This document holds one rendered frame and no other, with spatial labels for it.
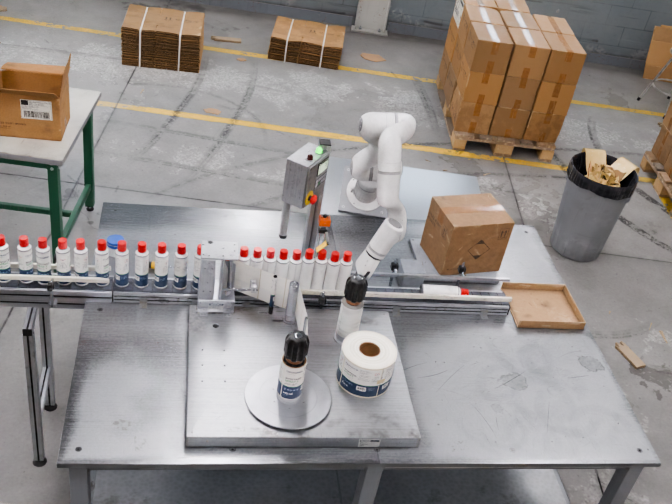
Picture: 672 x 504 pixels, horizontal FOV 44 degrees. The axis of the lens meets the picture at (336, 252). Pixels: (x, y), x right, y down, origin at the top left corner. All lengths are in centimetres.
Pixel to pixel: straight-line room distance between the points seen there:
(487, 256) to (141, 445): 176
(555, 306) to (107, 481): 203
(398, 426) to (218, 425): 62
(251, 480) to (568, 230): 293
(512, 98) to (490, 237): 295
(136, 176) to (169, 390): 288
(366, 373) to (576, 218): 290
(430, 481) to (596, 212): 242
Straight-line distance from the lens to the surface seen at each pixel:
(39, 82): 472
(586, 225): 559
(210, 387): 301
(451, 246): 367
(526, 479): 390
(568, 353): 361
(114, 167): 584
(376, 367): 297
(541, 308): 379
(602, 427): 336
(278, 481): 361
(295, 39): 757
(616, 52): 915
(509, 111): 662
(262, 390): 300
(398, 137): 326
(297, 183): 316
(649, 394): 495
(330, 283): 341
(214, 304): 327
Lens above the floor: 304
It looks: 36 degrees down
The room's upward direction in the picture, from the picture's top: 10 degrees clockwise
